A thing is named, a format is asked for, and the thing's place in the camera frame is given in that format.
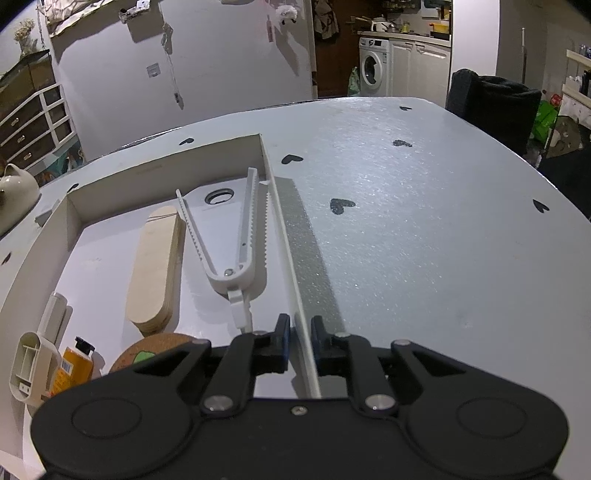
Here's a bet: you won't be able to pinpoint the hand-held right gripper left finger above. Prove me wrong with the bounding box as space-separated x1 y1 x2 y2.
134 314 291 417

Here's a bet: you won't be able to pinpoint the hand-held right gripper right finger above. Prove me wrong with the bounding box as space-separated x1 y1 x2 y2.
311 316 468 417

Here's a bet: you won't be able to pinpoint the white serrated plastic tongs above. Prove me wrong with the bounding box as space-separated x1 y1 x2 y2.
175 167 271 334

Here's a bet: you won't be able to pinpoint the stack of wooden sticks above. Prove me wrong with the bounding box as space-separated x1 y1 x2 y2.
126 206 188 337

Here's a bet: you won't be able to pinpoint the white cardboard box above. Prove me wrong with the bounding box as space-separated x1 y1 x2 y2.
0 134 322 467

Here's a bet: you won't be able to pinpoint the orange tube black cap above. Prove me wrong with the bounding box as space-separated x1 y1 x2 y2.
48 336 96 400

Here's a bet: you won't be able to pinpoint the white plastic cylinder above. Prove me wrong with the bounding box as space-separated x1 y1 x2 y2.
38 292 69 347

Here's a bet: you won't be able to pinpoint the white plastic scoop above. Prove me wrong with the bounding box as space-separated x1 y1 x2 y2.
8 331 63 407

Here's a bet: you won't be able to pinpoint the round cork coaster green print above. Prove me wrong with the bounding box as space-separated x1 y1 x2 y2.
108 332 195 374

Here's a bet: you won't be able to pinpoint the grey heart-print tablecloth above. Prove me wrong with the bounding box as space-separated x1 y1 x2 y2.
0 95 591 480

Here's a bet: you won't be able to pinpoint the small white block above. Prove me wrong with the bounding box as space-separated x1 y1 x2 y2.
34 199 60 228

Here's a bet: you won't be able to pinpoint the white washing machine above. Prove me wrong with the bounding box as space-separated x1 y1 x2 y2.
359 37 391 97

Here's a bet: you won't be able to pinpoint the white kitchen cabinet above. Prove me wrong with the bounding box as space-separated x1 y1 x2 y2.
388 39 452 107

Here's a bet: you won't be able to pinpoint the black chair with dark cloth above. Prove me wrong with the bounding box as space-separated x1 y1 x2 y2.
445 68 543 158

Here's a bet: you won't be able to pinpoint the cream ceramic cat pot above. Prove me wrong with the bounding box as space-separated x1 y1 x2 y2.
0 162 40 234

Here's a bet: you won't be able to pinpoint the hanging apron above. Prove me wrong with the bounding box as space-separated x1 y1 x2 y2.
314 0 340 38

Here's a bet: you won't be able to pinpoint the white drawer cabinet dark drawers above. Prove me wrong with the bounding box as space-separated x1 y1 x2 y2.
0 83 75 160

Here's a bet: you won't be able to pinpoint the white shelf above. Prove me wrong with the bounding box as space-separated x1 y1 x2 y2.
558 48 591 121

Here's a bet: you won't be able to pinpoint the glass terrarium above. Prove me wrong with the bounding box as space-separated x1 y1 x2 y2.
0 49 51 86

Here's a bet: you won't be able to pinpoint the dried flower bunch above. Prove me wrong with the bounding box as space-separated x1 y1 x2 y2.
13 18 38 54

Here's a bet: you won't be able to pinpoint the hanging wall cable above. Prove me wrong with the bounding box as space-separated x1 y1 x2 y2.
161 23 185 110

